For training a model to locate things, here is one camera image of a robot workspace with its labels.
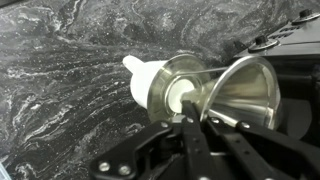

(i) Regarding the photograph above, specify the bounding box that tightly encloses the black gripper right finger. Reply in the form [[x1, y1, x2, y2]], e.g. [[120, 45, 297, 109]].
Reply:
[[204, 116, 320, 180]]

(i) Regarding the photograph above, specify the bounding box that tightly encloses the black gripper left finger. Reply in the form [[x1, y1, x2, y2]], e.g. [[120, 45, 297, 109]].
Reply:
[[89, 99, 214, 180]]

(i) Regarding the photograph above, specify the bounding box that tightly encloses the stainless steel funnel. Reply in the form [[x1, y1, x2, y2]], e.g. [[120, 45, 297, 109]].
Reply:
[[146, 53, 283, 131]]

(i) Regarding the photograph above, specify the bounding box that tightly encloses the white ceramic mug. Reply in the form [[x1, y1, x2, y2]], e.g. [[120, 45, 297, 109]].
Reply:
[[121, 54, 198, 113]]

